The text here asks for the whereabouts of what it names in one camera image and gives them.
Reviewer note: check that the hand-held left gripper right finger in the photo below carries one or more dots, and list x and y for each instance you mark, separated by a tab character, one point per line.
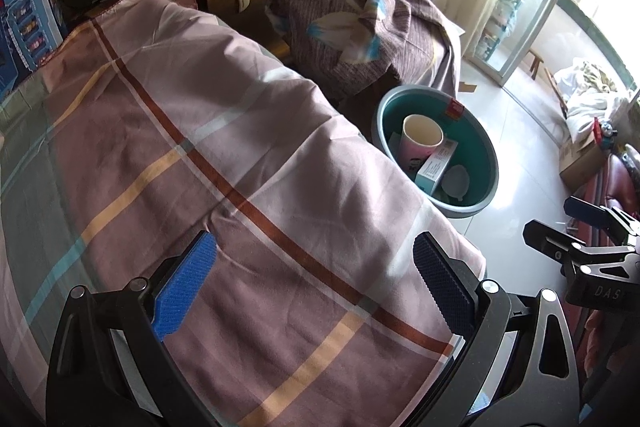
445	287

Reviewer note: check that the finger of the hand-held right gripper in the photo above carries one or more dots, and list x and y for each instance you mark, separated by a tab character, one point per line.
550	241
587	208

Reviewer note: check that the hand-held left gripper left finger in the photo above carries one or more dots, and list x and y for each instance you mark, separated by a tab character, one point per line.
185	287

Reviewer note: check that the white foil lid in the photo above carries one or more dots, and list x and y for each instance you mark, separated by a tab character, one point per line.
456	181

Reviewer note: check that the teal plastic bin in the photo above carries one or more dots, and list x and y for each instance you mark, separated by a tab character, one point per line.
480	147

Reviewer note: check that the white cardboard box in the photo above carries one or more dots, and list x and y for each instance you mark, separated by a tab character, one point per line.
435	169

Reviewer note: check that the pink paper cup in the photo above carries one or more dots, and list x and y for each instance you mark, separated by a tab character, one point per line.
422	134

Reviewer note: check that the dark red leather chair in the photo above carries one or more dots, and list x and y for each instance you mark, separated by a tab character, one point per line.
617	179

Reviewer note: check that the open cardboard box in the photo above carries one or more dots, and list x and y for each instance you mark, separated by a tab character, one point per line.
580	162

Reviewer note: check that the small colourful toy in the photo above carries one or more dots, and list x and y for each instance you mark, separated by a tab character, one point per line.
602	132

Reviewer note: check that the pile of white cloths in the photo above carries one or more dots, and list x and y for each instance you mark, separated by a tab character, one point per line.
595	97

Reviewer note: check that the wooden stool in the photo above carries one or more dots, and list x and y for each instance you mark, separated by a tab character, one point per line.
537	62

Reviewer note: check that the pink plaid cloth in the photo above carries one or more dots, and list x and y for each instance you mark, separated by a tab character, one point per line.
250	132

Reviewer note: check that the glass display cabinet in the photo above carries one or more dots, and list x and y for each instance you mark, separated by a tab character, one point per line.
525	22

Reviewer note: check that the blue toy box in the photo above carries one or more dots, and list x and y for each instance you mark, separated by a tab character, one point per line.
22	22

